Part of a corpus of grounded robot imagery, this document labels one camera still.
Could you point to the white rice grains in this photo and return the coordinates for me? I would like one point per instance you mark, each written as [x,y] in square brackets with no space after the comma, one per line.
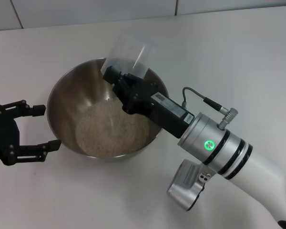
[105,136]

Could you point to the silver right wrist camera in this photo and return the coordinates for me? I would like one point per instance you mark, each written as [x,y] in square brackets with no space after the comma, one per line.
[184,184]

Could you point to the stainless steel mixing bowl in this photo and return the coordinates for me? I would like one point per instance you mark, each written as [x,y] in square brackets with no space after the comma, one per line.
[69,100]

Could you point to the white and silver right arm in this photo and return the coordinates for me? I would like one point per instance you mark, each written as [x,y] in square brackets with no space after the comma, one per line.
[231,152]

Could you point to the clear plastic cup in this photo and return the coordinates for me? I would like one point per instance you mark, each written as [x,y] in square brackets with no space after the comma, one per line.
[126,47]

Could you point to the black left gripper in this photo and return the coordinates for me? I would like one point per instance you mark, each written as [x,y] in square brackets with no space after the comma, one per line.
[4,136]

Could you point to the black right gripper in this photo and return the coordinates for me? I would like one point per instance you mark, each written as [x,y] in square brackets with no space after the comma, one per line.
[162,109]

